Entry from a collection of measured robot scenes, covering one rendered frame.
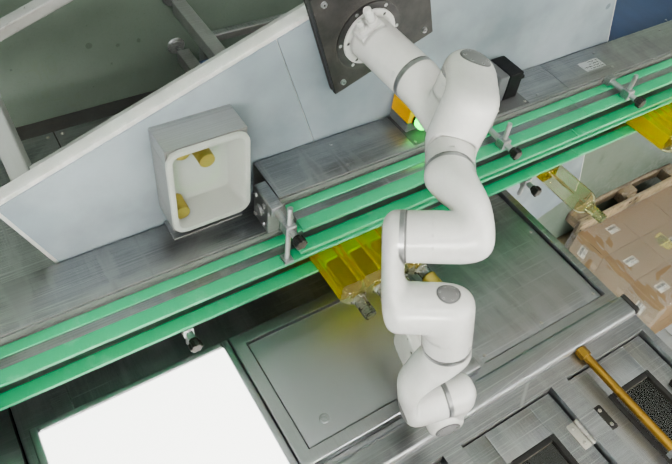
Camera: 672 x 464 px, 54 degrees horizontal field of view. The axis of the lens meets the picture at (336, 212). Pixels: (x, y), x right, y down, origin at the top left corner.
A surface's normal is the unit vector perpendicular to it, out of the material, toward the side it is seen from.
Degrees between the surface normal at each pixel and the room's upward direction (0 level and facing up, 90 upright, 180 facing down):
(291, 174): 90
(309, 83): 0
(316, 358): 90
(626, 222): 99
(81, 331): 90
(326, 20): 2
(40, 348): 90
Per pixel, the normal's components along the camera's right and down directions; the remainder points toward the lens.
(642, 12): 0.10, -0.67
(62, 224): 0.53, 0.66
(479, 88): 0.31, -0.66
